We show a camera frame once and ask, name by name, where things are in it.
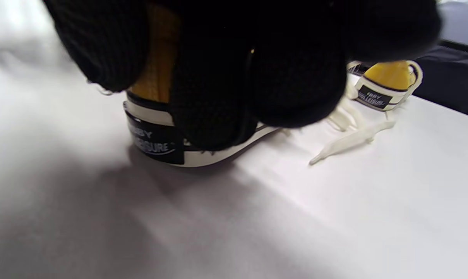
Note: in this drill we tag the person's right hand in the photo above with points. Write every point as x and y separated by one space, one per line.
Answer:
276 58

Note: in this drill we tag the yellow sneaker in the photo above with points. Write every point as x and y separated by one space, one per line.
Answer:
354 137

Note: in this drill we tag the yellow canvas shoe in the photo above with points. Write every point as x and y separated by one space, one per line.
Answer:
388 75
156 69

